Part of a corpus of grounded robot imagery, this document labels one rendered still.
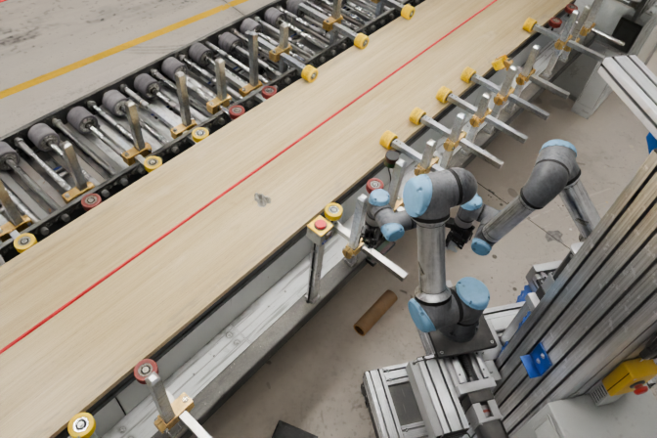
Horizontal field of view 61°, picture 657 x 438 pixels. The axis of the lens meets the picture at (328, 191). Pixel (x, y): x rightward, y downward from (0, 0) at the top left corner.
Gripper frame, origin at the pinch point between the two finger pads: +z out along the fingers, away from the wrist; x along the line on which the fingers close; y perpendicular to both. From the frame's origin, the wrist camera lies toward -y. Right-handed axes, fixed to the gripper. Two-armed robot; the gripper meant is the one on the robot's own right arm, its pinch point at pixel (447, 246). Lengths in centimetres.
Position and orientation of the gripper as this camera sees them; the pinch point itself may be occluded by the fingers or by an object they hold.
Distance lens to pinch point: 252.6
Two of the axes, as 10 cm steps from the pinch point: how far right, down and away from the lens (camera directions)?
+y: 7.5, 5.4, -3.8
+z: -0.8, 6.5, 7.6
